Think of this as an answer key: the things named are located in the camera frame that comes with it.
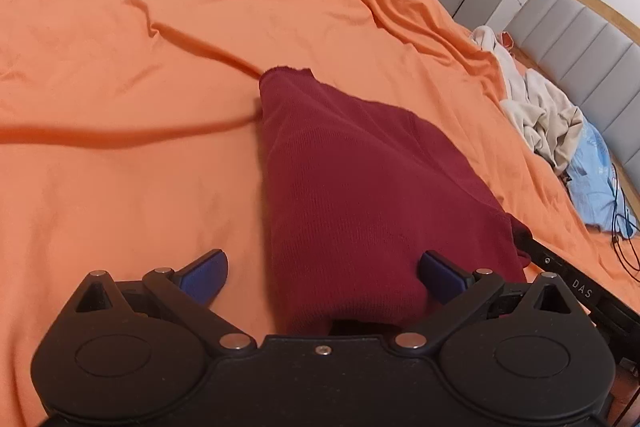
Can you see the dark red sweater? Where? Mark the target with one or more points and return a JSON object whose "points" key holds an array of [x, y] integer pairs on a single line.
{"points": [[360, 187]]}

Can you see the beige clothes pile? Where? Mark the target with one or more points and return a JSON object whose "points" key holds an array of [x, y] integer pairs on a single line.
{"points": [[540, 117]]}

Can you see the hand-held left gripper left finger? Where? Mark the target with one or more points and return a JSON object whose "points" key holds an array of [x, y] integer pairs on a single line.
{"points": [[205, 277]]}

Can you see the orange blanket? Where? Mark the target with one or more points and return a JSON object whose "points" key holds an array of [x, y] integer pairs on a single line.
{"points": [[125, 157]]}

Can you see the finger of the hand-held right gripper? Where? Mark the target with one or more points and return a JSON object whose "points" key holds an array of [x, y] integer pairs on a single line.
{"points": [[547, 260]]}

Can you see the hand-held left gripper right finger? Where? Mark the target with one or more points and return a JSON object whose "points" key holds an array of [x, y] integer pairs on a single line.
{"points": [[442, 277]]}

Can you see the small orange cloth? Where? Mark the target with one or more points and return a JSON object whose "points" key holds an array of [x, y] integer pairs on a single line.
{"points": [[508, 40]]}

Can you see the wooden bed frame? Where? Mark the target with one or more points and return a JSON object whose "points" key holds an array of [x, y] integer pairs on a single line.
{"points": [[600, 4]]}

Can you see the grey padded headboard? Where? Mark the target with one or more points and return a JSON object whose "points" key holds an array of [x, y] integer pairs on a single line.
{"points": [[590, 57]]}

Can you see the light blue cloth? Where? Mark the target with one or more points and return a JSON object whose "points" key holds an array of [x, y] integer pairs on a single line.
{"points": [[595, 177]]}

